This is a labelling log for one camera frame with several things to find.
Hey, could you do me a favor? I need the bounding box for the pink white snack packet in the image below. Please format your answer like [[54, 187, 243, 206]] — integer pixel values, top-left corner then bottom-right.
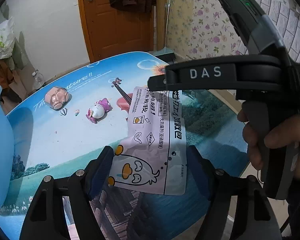
[[108, 87, 187, 196]]

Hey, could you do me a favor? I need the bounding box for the pink white cat figurine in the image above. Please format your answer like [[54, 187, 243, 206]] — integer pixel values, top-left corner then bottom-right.
[[85, 98, 113, 124]]

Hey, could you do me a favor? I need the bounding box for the pink face toy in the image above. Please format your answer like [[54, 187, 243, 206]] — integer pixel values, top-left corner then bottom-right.
[[44, 86, 70, 111]]

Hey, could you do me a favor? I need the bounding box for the person's right hand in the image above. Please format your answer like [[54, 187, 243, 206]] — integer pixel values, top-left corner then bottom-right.
[[237, 110, 300, 178]]

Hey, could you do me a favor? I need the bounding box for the grey broom with dustpan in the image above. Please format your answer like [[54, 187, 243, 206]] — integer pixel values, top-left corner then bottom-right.
[[155, 0, 176, 63]]

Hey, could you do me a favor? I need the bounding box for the orange wooden door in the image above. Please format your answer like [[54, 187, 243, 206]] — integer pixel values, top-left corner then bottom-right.
[[78, 0, 154, 62]]

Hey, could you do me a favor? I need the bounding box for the clear plastic water bottle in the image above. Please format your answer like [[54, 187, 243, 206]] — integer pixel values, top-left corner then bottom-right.
[[32, 70, 45, 90]]

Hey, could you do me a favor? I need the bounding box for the white green plastic bag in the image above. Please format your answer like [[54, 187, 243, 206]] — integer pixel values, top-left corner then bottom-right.
[[0, 17, 15, 60]]

